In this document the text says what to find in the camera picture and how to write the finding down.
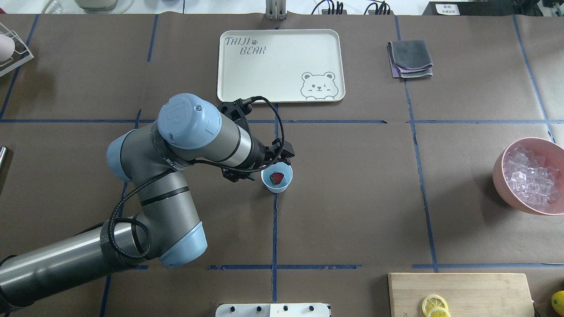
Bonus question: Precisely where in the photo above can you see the wooden cutting board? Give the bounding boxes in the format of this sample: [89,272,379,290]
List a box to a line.
[387,273,534,317]

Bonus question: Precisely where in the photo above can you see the folded grey cloth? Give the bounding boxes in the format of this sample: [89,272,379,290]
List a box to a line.
[387,40,433,79]

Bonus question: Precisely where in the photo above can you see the cream bear serving tray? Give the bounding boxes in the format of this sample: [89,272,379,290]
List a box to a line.
[217,29,346,103]

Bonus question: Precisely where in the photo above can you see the steel muddler black handle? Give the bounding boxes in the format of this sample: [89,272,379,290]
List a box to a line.
[0,146,9,171]

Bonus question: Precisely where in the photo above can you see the lemon slices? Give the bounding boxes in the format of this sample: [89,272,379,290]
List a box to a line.
[421,294,451,317]

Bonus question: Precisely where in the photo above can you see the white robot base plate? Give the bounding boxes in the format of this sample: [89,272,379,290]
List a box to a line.
[215,302,332,317]

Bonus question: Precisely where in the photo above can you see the pink cup on rack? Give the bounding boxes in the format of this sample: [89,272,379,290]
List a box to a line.
[0,34,15,62]

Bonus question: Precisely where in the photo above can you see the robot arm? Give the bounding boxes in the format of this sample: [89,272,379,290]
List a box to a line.
[0,93,295,315]

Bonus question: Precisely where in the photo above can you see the white wire cup rack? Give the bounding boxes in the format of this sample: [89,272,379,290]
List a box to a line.
[0,23,34,77]

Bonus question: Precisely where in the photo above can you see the red strawberry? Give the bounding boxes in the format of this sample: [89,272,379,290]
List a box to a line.
[269,171,285,185]

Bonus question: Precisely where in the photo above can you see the aluminium frame post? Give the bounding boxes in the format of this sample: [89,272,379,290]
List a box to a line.
[265,0,287,21]

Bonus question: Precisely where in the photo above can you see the pink bowl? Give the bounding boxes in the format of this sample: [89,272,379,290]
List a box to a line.
[492,138,563,215]

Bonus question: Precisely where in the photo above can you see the light blue plastic cup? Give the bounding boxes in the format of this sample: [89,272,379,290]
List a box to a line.
[260,162,293,193]

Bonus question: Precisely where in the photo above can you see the clear ice cubes pile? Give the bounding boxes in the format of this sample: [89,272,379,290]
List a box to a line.
[502,145,561,211]

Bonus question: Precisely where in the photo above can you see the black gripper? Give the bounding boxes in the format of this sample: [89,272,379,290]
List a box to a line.
[253,139,295,170]

